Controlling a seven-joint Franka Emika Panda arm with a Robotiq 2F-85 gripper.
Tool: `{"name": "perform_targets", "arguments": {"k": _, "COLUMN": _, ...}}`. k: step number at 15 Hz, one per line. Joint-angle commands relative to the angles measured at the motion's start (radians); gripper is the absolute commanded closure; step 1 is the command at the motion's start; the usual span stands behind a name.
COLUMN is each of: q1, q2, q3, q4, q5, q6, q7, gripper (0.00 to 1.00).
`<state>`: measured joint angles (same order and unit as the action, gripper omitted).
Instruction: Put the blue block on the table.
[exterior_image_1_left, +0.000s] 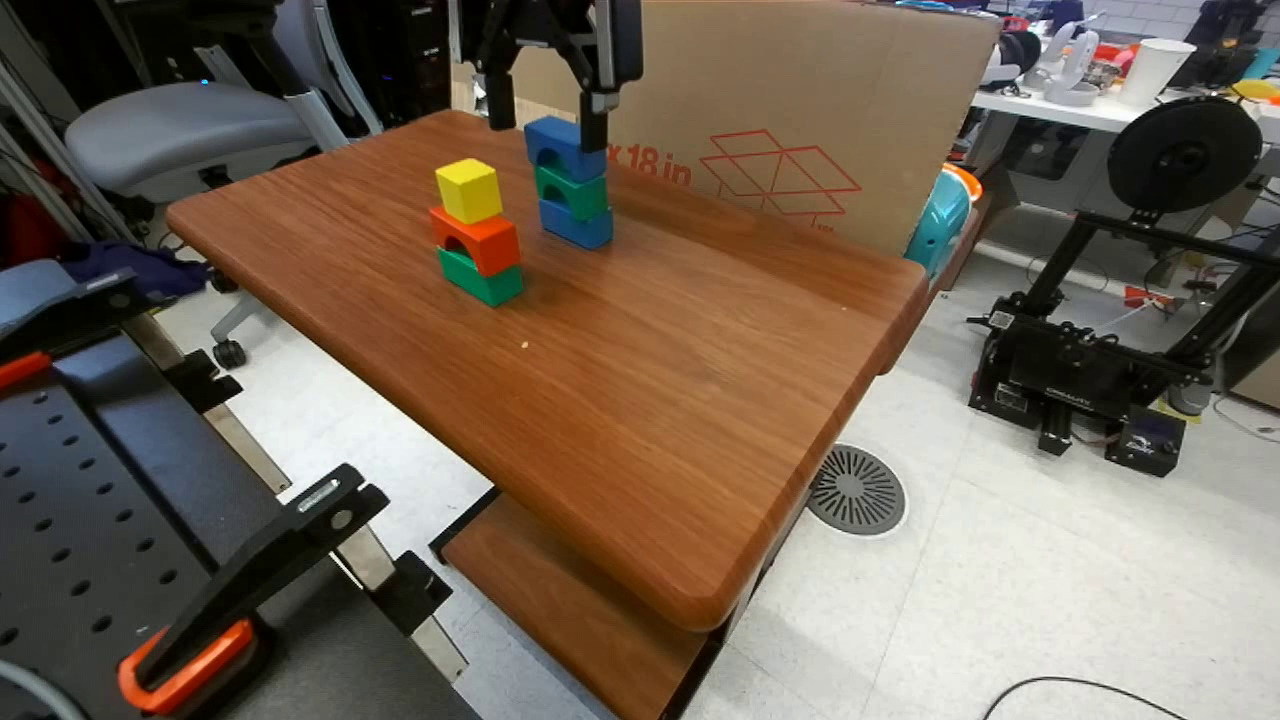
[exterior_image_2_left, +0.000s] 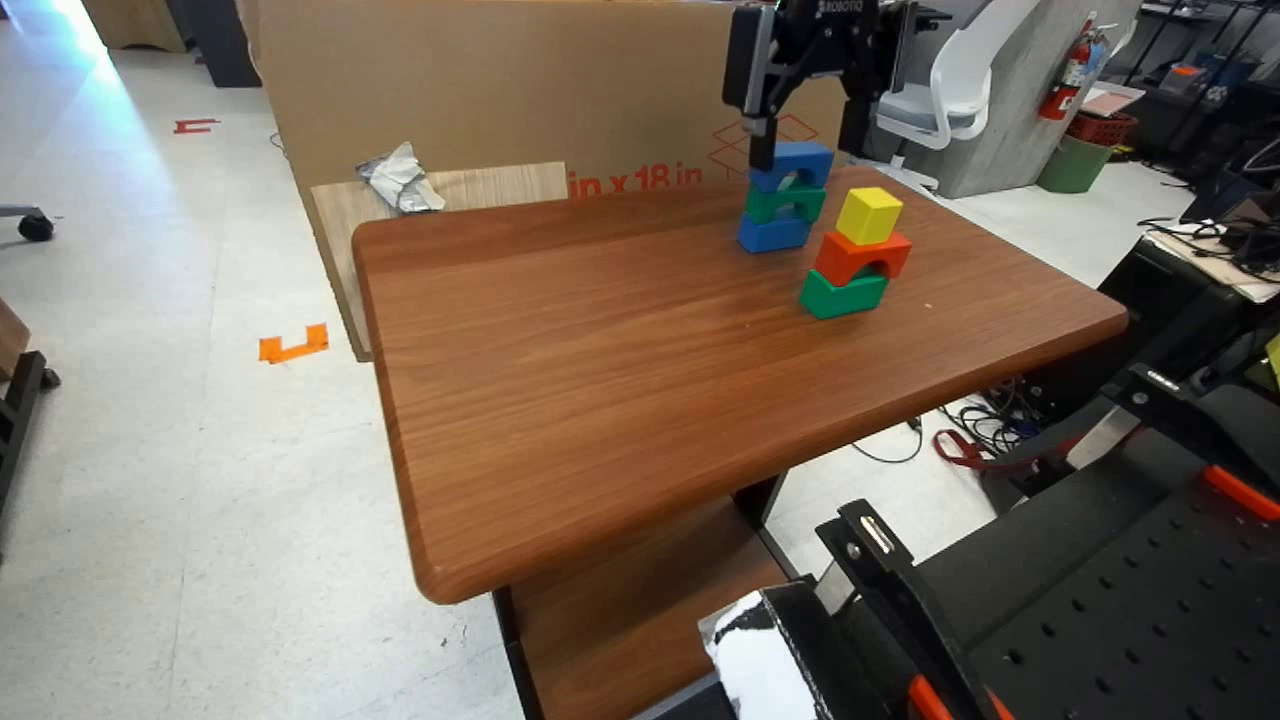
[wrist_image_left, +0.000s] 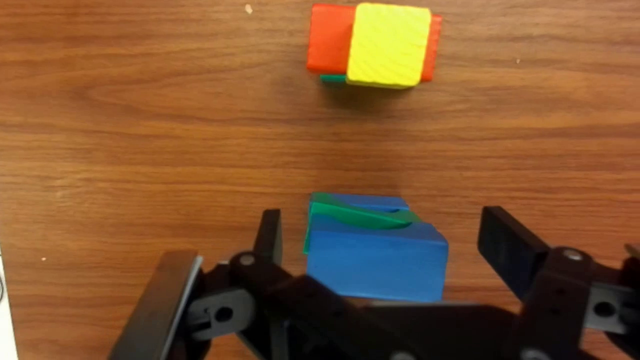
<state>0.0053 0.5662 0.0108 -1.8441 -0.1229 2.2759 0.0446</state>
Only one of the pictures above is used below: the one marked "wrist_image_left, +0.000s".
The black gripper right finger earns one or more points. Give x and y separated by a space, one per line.
533 267

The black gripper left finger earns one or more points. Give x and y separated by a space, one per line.
261 280

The blue arch block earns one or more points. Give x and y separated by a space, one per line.
377 260

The green arch block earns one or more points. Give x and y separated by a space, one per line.
352 215
332 78

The orange arch block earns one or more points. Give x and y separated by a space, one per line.
328 39

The yellow cube block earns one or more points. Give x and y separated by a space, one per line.
389 43

